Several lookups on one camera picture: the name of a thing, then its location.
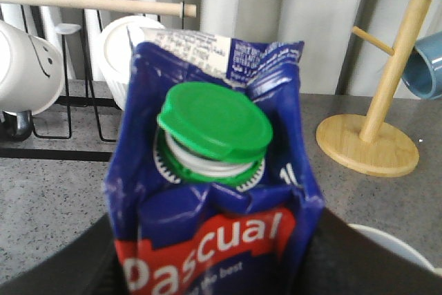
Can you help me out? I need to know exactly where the black wire mug rack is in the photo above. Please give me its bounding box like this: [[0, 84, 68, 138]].
[[1, 0, 197, 144]]

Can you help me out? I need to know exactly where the cream ribbed HOME mug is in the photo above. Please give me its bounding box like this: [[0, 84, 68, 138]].
[[349, 223, 441, 276]]

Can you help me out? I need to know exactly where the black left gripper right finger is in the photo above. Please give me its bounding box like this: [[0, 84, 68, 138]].
[[299, 209, 441, 294]]

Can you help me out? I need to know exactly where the blue enamel mug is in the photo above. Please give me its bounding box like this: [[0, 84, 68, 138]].
[[402, 32, 441, 99]]

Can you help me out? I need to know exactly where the white ribbed mug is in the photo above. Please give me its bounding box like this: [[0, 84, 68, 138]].
[[94, 15, 165, 110]]

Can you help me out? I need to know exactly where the grey pleated curtain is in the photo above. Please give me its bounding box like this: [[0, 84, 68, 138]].
[[0, 0, 442, 99]]

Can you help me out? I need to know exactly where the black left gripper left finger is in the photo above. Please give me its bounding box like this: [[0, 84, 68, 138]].
[[1, 215, 125, 294]]

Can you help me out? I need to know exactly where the wooden mug tree stand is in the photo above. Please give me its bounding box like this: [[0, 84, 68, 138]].
[[316, 0, 432, 178]]

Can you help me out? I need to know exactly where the white smiley face mug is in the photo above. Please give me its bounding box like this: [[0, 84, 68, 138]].
[[1, 21, 65, 140]]

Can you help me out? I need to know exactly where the blue white milk carton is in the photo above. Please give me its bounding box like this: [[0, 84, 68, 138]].
[[104, 29, 324, 294]]

